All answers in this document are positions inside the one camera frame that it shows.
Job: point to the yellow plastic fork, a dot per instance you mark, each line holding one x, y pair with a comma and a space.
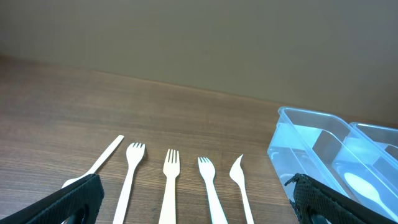
171, 170

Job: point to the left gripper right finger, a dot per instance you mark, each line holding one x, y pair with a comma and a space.
315, 202

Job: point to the clear plastic container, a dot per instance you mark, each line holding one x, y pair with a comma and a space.
385, 138
325, 147

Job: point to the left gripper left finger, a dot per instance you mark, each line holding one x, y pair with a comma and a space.
78, 202

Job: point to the white fork, tines down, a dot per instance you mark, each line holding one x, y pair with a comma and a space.
99, 162

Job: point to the white plastic fork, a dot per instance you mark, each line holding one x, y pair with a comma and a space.
134, 154

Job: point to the light blue spork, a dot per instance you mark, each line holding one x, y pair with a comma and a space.
207, 171

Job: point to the left clear plastic container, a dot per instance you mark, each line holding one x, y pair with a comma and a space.
325, 147

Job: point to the white spoon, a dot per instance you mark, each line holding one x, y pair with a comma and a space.
366, 189

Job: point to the right clear plastic container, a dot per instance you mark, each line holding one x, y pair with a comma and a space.
385, 138

